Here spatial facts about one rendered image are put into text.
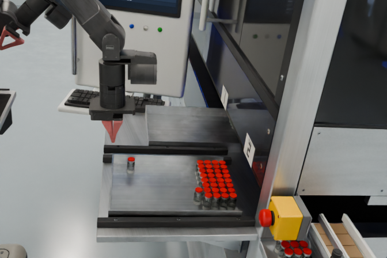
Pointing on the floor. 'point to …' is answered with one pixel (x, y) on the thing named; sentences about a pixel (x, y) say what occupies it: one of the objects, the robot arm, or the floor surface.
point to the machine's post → (303, 87)
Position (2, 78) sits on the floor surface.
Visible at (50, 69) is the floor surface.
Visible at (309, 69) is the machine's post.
